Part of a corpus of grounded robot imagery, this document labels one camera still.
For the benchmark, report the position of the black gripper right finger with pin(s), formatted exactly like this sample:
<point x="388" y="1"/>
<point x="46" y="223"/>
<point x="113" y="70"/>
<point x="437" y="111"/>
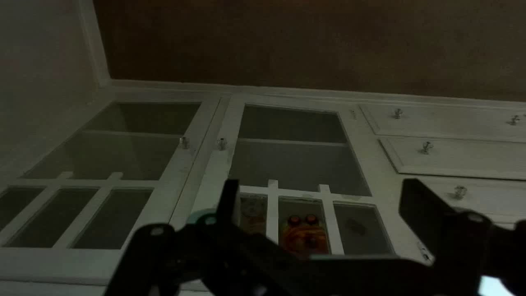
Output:
<point x="454" y="247"/>

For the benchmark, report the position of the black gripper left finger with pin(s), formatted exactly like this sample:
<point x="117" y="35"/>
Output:
<point x="181" y="264"/>

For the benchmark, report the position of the round metal knob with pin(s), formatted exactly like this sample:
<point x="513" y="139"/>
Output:
<point x="513" y="119"/>
<point x="426" y="147"/>
<point x="396" y="114"/>
<point x="182" y="142"/>
<point x="459" y="191"/>

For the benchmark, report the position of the white cabinet drawer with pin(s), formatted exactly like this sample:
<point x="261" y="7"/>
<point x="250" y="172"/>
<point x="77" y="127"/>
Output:
<point x="470" y="159"/>
<point x="493" y="198"/>
<point x="454" y="124"/>

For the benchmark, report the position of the white glass cabinet door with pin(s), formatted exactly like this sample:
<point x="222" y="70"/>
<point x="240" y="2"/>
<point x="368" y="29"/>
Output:
<point x="164" y="198"/>
<point x="210" y="165"/>

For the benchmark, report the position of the orange object inside cabinet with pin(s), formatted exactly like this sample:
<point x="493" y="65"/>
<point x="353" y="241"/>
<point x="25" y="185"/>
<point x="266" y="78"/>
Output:
<point x="301" y="233"/>

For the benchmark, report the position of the low white drawer cabinet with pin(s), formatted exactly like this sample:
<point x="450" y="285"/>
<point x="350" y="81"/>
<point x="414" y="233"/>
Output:
<point x="375" y="144"/>

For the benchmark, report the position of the tall white glass-door cabinet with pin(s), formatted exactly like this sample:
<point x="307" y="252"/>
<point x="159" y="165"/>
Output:
<point x="164" y="91"/>

